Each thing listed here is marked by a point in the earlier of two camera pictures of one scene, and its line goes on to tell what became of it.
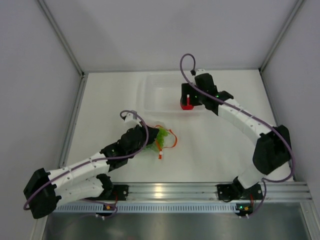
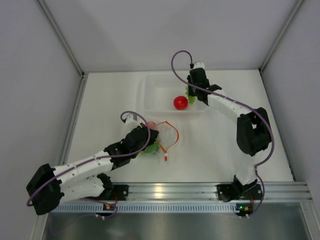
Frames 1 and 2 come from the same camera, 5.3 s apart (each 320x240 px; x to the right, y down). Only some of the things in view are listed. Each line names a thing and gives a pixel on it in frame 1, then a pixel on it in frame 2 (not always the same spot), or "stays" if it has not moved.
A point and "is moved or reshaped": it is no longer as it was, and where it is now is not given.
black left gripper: x=152 y=133 stays
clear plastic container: x=160 y=95 stays
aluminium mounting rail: x=272 y=191 stays
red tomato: x=188 y=106 -> x=180 y=102
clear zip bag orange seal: x=164 y=138 is moved or reshaped
